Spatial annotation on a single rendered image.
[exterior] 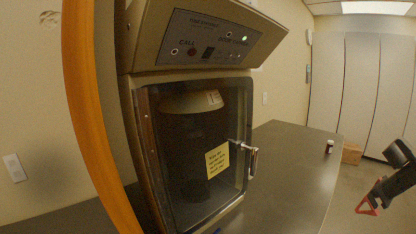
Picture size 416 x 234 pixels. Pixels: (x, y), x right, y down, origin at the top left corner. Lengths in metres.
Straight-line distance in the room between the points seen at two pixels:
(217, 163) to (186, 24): 0.30
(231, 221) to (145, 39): 0.55
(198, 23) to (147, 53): 0.08
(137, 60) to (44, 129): 0.57
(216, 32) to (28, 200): 0.90
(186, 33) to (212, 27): 0.04
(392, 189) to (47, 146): 1.09
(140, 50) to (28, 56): 0.58
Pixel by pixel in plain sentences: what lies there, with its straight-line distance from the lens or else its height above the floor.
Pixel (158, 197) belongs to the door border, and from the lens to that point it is 0.33.
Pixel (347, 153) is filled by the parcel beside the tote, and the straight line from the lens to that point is 3.05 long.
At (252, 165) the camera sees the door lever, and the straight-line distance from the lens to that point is 0.44.
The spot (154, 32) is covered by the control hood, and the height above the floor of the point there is 1.45.
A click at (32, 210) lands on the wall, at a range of 0.92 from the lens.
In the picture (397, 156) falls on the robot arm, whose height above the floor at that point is 1.24.
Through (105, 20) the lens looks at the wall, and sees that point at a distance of 0.72.
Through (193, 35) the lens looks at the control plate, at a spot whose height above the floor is 1.45.
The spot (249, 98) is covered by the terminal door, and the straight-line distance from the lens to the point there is 0.42.
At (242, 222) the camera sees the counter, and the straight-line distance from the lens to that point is 0.57.
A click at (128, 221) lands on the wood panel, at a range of 0.23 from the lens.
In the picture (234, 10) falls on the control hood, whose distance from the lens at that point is 0.24.
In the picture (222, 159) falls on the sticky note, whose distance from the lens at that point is 0.39.
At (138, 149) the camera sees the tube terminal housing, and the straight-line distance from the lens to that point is 0.29.
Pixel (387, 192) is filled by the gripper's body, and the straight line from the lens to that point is 0.55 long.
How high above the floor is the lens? 1.40
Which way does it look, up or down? 16 degrees down
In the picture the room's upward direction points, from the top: 2 degrees counter-clockwise
